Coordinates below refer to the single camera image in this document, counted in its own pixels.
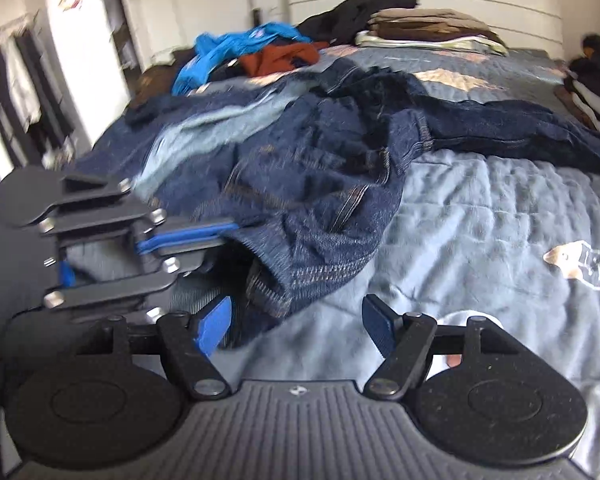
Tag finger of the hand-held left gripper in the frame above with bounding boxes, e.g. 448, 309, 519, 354
37, 174, 237, 243
44, 240, 231, 323

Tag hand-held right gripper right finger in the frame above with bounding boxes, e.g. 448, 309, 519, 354
361, 296, 523, 401

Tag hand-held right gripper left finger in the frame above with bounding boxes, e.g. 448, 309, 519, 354
77, 296, 233, 401

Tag dark blue denim jeans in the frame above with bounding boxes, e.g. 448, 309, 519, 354
72, 57, 600, 351

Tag heap of dark clothes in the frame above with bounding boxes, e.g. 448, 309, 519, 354
207, 57, 253, 83

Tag hanging dark clothes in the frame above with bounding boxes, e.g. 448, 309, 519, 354
0, 20, 76, 186

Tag stack of folded brown clothes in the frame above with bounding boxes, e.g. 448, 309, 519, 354
367, 7, 503, 43

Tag pile of dark folded clothes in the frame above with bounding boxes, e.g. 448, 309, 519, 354
555, 12, 600, 128

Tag grey-blue bed quilt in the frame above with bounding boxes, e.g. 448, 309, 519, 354
70, 42, 600, 480

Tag brown coat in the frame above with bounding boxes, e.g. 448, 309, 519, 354
129, 66, 182, 107

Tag bright blue jacket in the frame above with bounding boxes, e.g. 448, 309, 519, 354
172, 22, 313, 96

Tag white wardrobe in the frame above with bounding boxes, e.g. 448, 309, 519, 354
42, 0, 133, 116

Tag rust orange sweater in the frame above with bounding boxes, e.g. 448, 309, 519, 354
239, 41, 331, 78

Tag black garment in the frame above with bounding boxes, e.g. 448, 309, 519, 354
297, 0, 421, 46

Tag white headboard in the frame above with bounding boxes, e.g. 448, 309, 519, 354
285, 0, 566, 51

